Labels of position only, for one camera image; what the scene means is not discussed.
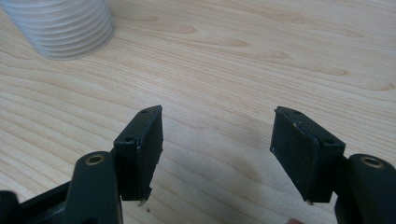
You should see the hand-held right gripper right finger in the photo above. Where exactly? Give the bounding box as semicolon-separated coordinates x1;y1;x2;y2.
270;105;347;205

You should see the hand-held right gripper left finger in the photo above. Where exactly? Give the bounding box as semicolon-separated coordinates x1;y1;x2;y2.
113;105;164;206

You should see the clear plastic bottle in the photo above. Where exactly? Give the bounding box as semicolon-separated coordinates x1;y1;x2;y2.
0;0;115;61

